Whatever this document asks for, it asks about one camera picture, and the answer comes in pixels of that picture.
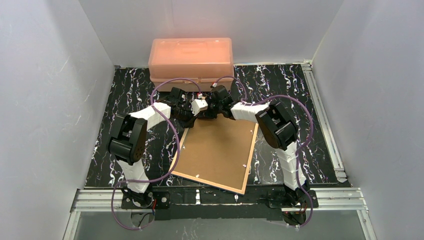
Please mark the translucent pink plastic storage box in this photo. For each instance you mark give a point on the translucent pink plastic storage box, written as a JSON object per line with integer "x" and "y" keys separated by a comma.
{"x": 191, "y": 64}

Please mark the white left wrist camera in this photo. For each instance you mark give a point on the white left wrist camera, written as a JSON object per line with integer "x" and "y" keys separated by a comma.
{"x": 198, "y": 105}

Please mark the brown cardboard backing board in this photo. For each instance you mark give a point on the brown cardboard backing board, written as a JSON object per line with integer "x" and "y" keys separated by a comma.
{"x": 215, "y": 152}

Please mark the aluminium right side rail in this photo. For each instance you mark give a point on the aluminium right side rail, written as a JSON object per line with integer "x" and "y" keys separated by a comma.
{"x": 334, "y": 153}

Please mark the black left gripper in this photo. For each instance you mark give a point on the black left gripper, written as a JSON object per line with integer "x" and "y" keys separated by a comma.
{"x": 187, "y": 117}

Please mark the blue wooden picture frame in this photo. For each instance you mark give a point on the blue wooden picture frame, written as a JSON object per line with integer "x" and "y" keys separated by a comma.
{"x": 250, "y": 159}

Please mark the aluminium front mounting rail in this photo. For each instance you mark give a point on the aluminium front mounting rail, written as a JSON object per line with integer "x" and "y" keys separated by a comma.
{"x": 324, "y": 199}

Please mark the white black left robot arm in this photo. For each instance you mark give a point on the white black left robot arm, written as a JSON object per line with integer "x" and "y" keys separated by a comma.
{"x": 128, "y": 135}

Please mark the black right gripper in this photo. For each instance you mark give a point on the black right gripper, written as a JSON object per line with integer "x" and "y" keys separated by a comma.
{"x": 212, "y": 110}

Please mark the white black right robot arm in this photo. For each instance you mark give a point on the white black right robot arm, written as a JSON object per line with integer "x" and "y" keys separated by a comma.
{"x": 275, "y": 123}

